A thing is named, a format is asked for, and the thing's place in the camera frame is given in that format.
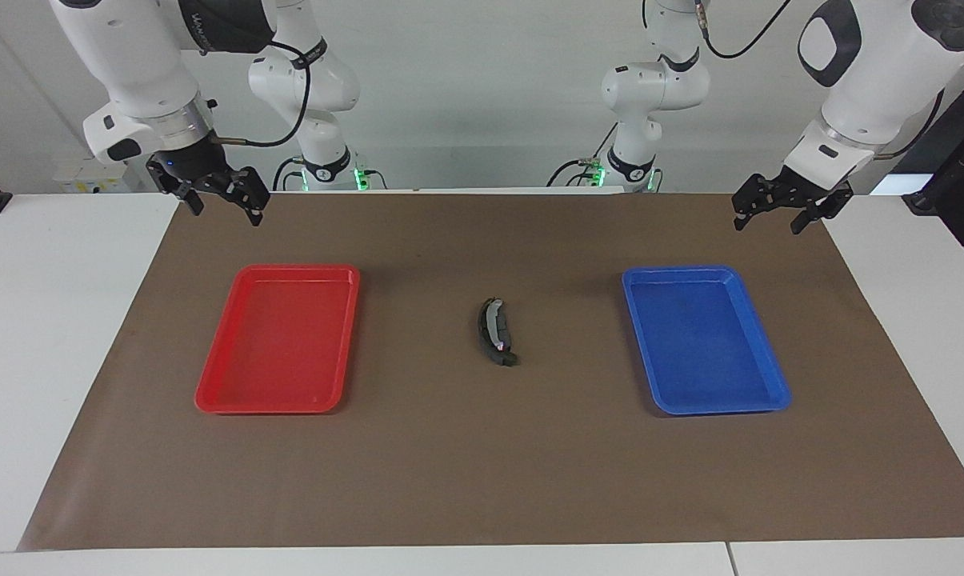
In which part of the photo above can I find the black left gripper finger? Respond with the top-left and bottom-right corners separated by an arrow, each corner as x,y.
734,176 -> 770,231
791,186 -> 854,234

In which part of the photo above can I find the curved brake pad with clip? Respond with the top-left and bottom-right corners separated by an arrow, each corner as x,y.
478,298 -> 521,367

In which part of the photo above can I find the white box with yellow labels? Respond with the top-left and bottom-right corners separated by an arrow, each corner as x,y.
54,156 -> 154,195

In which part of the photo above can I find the black stand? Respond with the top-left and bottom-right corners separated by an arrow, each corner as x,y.
902,60 -> 964,281

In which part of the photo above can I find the red plastic tray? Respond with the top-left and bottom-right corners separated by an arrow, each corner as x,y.
194,264 -> 362,415

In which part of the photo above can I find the blue plastic tray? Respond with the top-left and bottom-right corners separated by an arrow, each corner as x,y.
621,266 -> 793,417

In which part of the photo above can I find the brown table mat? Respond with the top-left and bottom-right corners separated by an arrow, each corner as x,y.
16,190 -> 964,553

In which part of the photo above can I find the black right base cable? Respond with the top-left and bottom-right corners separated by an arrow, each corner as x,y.
272,156 -> 306,193

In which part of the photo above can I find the black base cable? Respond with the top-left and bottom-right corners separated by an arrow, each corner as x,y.
272,156 -> 306,193
547,120 -> 620,189

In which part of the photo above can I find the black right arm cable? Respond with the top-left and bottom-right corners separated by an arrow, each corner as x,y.
208,40 -> 313,150

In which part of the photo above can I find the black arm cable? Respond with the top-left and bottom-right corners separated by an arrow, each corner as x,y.
208,40 -> 313,150
686,0 -> 796,62

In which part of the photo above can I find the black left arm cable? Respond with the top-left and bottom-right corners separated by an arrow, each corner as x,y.
686,0 -> 796,62

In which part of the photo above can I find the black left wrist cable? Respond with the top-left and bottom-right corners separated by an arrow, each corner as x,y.
882,88 -> 945,159

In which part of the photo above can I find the black left base cable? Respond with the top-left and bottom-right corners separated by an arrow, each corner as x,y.
547,120 -> 620,189

